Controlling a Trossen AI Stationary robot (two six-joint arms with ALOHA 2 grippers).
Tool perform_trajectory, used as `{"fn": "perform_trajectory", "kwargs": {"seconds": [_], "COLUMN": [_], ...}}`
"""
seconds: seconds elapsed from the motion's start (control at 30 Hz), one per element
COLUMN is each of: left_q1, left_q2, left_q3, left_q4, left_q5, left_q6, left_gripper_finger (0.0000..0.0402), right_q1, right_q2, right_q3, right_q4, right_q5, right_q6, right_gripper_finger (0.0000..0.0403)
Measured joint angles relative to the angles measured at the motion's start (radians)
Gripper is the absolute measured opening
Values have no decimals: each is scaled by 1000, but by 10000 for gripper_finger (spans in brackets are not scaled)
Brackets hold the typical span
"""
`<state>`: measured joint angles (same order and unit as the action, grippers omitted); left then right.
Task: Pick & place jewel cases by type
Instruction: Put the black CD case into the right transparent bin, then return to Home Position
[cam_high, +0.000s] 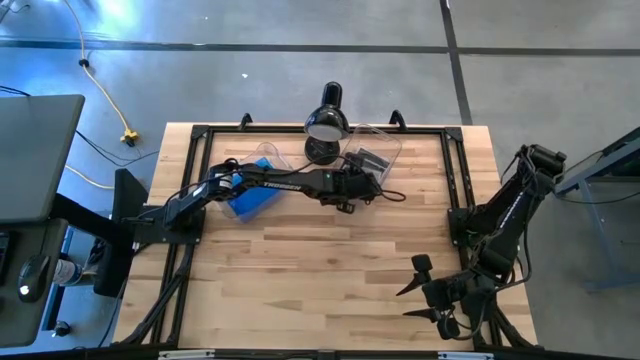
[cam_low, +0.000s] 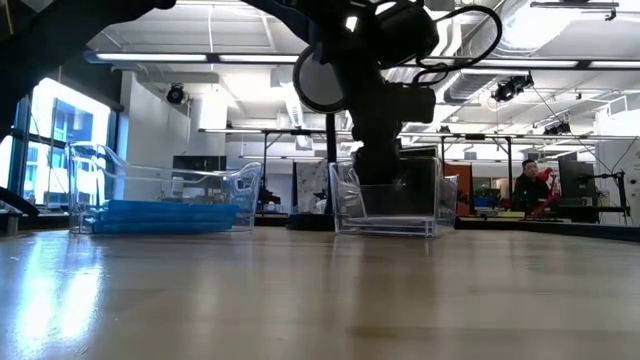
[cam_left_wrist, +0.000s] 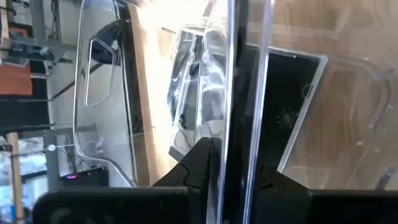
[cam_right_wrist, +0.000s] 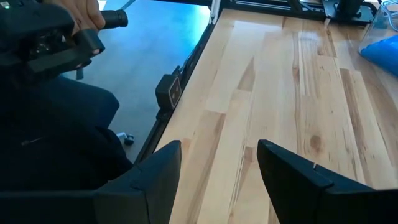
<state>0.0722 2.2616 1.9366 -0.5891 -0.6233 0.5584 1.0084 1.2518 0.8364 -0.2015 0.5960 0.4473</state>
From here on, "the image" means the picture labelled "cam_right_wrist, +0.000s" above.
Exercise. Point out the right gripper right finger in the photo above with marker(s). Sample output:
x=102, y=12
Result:
x=295, y=193

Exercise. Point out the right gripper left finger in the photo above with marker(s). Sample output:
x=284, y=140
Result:
x=149, y=193

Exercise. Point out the blue jewel case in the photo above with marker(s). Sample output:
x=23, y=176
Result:
x=384, y=53

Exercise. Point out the chair caster wheel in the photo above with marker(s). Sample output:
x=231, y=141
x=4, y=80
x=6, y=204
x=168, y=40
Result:
x=128, y=139

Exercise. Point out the person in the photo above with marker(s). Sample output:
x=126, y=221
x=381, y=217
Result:
x=46, y=140

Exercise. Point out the clear plastic bin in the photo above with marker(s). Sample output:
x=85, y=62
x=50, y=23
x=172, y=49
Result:
x=377, y=25

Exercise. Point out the person's hand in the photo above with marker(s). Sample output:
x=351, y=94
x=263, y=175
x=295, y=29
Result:
x=87, y=12

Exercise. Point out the black teleoperation leader gripper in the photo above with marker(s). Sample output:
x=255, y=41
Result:
x=31, y=28

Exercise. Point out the black table-level camera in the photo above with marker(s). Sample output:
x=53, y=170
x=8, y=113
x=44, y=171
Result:
x=168, y=91

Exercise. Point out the white frame bracket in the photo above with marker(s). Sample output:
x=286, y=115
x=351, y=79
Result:
x=215, y=12

